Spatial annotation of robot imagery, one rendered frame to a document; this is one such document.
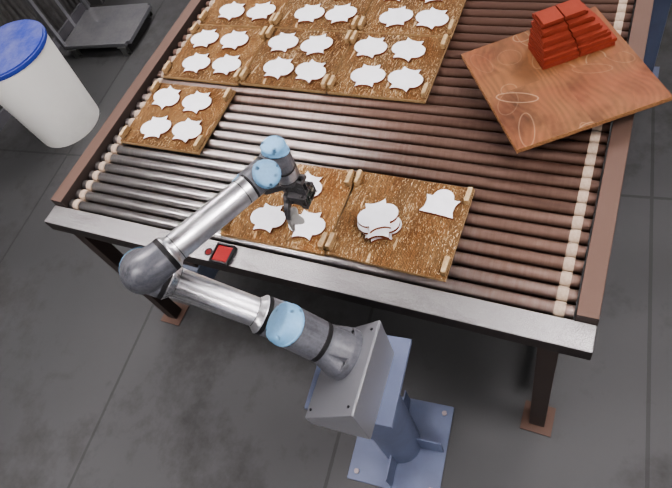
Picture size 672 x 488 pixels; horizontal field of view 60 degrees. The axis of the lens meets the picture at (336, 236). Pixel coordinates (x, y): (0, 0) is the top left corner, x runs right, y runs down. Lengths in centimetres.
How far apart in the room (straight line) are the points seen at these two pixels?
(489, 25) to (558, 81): 56
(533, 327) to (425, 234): 44
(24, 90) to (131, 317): 165
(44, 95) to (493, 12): 284
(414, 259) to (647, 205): 156
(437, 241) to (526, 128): 46
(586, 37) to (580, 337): 100
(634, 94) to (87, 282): 290
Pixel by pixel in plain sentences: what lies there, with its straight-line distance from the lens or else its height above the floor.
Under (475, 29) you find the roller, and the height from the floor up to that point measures 92.
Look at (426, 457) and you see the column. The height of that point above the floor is 1.
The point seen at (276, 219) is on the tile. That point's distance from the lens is 204.
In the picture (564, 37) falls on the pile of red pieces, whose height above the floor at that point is 113.
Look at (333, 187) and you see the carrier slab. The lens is 207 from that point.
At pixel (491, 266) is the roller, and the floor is 91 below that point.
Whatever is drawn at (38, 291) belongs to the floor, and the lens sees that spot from 383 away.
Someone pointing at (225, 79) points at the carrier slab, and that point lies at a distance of 267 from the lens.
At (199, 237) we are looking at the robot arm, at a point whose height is 142.
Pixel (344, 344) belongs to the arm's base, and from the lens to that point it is 157.
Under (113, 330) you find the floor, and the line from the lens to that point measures 338.
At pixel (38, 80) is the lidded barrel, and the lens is 419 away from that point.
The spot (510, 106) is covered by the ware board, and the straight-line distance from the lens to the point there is 206.
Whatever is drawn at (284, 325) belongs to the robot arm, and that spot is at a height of 121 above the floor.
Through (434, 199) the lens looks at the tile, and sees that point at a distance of 195.
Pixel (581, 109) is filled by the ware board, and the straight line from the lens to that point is 205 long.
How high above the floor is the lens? 252
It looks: 54 degrees down
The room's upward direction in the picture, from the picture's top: 24 degrees counter-clockwise
